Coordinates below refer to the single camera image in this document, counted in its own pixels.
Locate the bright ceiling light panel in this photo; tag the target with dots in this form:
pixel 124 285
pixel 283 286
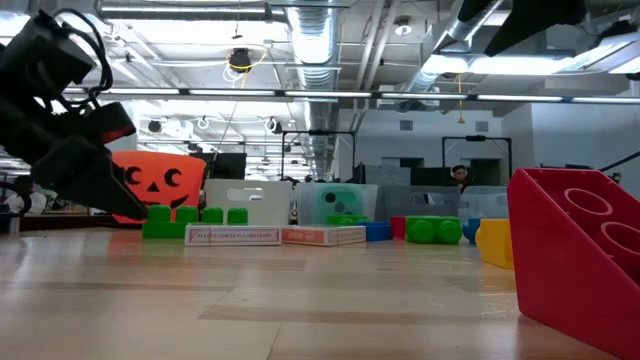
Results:
pixel 500 65

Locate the green two-stud toy brick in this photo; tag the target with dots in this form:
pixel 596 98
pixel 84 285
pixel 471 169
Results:
pixel 432 231

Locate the black ceiling-hung device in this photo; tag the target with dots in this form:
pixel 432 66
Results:
pixel 240 61

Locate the green four-stud toy brick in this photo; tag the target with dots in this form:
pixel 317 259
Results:
pixel 160 230

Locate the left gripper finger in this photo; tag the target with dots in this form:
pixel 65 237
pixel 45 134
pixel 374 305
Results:
pixel 85 180

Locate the black monitor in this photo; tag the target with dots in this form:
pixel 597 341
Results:
pixel 227 167

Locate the grey plastic bin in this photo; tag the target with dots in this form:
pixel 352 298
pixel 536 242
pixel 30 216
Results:
pixel 420 202

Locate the clear plastic bin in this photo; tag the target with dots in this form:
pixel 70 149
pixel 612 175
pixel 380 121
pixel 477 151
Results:
pixel 307 200
pixel 482 202

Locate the yellow toy brick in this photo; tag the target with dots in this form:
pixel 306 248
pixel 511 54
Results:
pixel 497 245

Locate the long ceiling light strip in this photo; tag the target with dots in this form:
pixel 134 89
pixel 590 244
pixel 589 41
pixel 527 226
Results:
pixel 325 93

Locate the silver slanted ventilation duct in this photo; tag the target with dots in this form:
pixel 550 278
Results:
pixel 455 35

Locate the teal foam die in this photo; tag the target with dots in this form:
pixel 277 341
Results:
pixel 357 200

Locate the small green toy brick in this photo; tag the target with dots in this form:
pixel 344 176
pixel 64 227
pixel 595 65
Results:
pixel 345 220

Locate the card deck with red end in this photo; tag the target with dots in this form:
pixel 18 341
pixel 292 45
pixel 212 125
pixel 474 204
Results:
pixel 320 236

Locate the card deck printed plastic coated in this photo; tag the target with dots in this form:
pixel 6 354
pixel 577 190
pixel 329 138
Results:
pixel 232 235

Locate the person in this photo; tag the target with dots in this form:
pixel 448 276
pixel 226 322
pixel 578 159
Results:
pixel 459 175
pixel 40 205

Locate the blue toy brick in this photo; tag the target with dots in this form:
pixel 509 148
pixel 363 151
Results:
pixel 377 231
pixel 470 230

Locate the black metal frame stand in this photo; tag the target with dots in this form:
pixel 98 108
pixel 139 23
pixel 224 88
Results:
pixel 475 138
pixel 320 132

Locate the red toy brick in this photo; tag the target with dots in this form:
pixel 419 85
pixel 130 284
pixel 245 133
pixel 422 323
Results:
pixel 550 280
pixel 398 227

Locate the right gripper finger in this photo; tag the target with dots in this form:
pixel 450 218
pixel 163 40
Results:
pixel 472 7
pixel 545 17

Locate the orange pumpkin bucket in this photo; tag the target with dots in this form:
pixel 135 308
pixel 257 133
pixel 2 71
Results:
pixel 190 165

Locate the white plastic bin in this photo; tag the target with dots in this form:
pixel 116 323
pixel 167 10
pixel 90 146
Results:
pixel 275 205

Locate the silver spiral ventilation duct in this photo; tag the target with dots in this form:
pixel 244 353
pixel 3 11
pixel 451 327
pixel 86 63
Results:
pixel 315 45

